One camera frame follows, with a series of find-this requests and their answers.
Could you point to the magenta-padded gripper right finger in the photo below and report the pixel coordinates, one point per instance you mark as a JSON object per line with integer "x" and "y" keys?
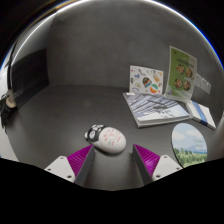
{"x": 165, "y": 165}

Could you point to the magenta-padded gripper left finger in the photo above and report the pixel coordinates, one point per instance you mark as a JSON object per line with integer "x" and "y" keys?
{"x": 60, "y": 166}

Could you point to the white panda-print computer mouse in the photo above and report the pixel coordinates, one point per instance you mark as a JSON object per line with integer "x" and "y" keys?
{"x": 110, "y": 140}

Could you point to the round landscape-print mouse pad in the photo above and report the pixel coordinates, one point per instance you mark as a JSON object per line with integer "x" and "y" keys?
{"x": 188, "y": 143}

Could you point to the large book with building cover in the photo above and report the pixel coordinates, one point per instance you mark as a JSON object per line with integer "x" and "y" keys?
{"x": 156, "y": 110}

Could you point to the white book with blue stripe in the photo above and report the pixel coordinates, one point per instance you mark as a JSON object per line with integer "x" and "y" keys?
{"x": 201, "y": 113}

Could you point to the white sticker sheet card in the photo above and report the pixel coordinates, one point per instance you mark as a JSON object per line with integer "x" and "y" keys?
{"x": 146, "y": 80}

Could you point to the green menu sign stand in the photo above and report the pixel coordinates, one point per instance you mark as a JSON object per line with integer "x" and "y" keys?
{"x": 181, "y": 73}

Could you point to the white wall socket plates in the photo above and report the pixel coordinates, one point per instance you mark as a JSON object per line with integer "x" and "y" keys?
{"x": 203, "y": 84}

